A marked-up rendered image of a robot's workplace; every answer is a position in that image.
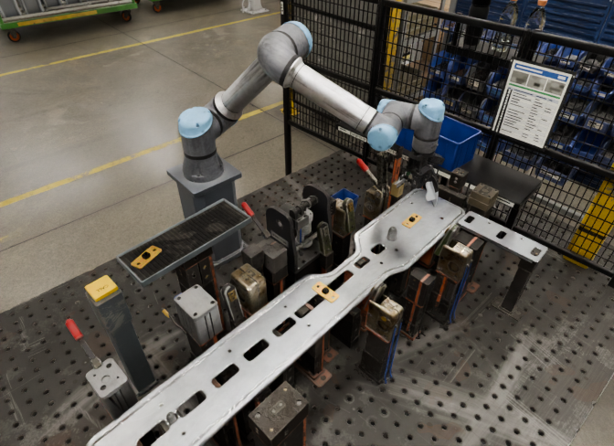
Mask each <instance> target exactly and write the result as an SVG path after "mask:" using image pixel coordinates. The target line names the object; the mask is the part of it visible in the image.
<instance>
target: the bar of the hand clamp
mask: <svg viewBox="0 0 614 446"><path fill-rule="evenodd" d="M375 156H376V171H377V189H378V190H380V191H382V193H383V188H384V189H385V190H386V192H385V193H383V194H385V195H387V163H391V162H392V161H393V155H392V154H389V155H387V152H386V151H382V152H379V153H377V154H375Z"/></svg>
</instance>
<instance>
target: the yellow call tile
mask: <svg viewBox="0 0 614 446"><path fill-rule="evenodd" d="M85 289H86V291H87V292H88V293H89V294H90V296H91V297H92V298H93V299H94V301H95V302H97V301H99V300H101V299H103V298H104V297H106V296H108V295H109V294H111V293H113V292H115V291H117V290H118V286H117V285H116V284H115V283H114V282H113V281H112V280H111V279H110V278H109V276H108V275H105V276H103V277H101V278H99V279H98V280H96V281H94V282H92V283H91V284H89V285H87V286H85Z"/></svg>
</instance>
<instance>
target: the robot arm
mask: <svg viewBox="0 0 614 446"><path fill-rule="evenodd" d="M311 50H312V36H311V33H310V31H309V30H308V28H307V27H306V26H305V25H303V24H302V23H300V22H297V21H290V22H286V23H284V24H283V25H282V26H280V27H278V28H277V29H275V30H273V31H272V32H270V33H269V34H267V35H266V36H264V37H263V38H262V40H261V41H260V42H259V45H258V49H257V58H256V59H255V60H254V61H253V62H252V63H251V64H250V65H249V67H248V68H247V69H246V70H245V71H244V72H243V73H242V74H241V75H240V76H239V77H238V78H237V79H236V80H235V81H234V83H233V84H232V85H231V86H230V87H229V88H228V89H227V90H226V91H220V92H219V93H218V94H217V95H216V96H215V97H214V98H213V99H212V100H211V101H210V102H209V103H208V104H207V105H205V106H204V107H194V108H193V109H187V110H185V111H183V112H182V113H181V114H180V116H179V118H178V130H179V132H180V136H181V141H182V145H183V149H184V154H185V158H184V163H183V174H184V177H185V179H187V180H189V181H191V182H195V183H206V182H210V181H213V180H216V179H218V178H219V177H221V176H222V175H223V173H224V164H223V162H222V160H221V158H220V156H219V154H218V153H217V147H216V139H217V138H218V137H219V136H220V135H221V134H222V133H224V132H225V131H226V130H227V129H229V128H230V127H232V126H233V125H234V124H236V122H237V121H238V119H239V118H240V117H241V116H242V113H243V109H244V108H245V107H246V106H247V105H248V104H249V103H250V102H251V101H252V100H253V99H254V98H255V97H256V96H258V95H259V94H260V93H261V92H262V91H263V90H264V89H265V88H266V87H267V86H268V85H269V84H270V83H271V82H272V81H273V80H274V81H275V82H276V83H278V84H280V85H281V86H282V87H283V88H288V87H290V88H292V89H294V90H296V91H297V92H299V93H300V94H301V95H303V96H304V97H306V98H307V99H309V100H310V101H313V102H314V103H316V104H317V105H319V106H320V107H322V108H323V109H325V110H327V111H328V112H329V113H331V114H332V115H334V116H336V117H337V118H339V119H340V120H342V121H343V122H345V123H347V124H349V125H350V126H352V127H353V128H355V129H356V130H357V131H358V132H360V133H362V134H364V135H365V136H367V141H368V143H369V144H370V146H371V147H372V148H373V149H375V150H377V151H381V152H382V151H386V150H388V149H389V148H390V147H392V145H393V144H394V143H395V142H396V140H397V138H398V136H399V134H400V132H401V130H402V129H403V128H405V129H409V130H415V131H414V136H413V141H412V150H411V153H409V157H408V163H407V164H406V165H404V166H403V167H402V170H401V176H400V178H399V179H398V181H397V182H395V184H397V188H399V187H400V186H402V185H403V184H404V183H405V182H406V181H408V182H409V183H410V184H411V186H413V187H418V189H419V188H421V187H422V186H424V184H425V182H426V180H427V179H429V181H428V182H427V183H426V188H427V193H426V195H425V198H426V200H427V201H430V200H432V204H433V207H435V206H436V205H437V201H438V195H439V180H438V178H437V176H436V174H435V171H434V168H433V167H432V166H433V165H431V164H430V163H433V164H434V165H442V164H443V162H444V160H445V158H443V157H442V155H440V154H436V153H435V150H436V148H437V146H438V145H439V144H438V139H439V133H440V129H441V125H442V121H443V120H444V112H445V104H444V103H443V102H442V101H440V100H438V99H434V98H430V99H429V98H426V99H423V100H421V101H420V103H419V104H412V103H407V102H403V101H396V100H387V99H383V100H381V101H380V102H379V104H378V106H377V110H375V109H374V108H372V107H371V106H369V105H368V104H366V103H364V102H363V101H361V100H359V99H358V98H356V97H355V96H354V95H352V94H351V93H349V92H348V91H346V90H344V89H342V88H341V87H339V86H338V85H336V84H335V83H333V82H332V81H330V80H328V79H327V78H326V77H324V76H323V75H321V74H320V73H318V72H316V71H315V70H313V69H311V68H310V67H308V66H306V65H305V64H303V62H302V60H303V59H304V58H306V57H307V56H308V55H309V53H310V52H311ZM403 170H404V172H403ZM402 173H403V174H402ZM395 184H394V185H395Z"/></svg>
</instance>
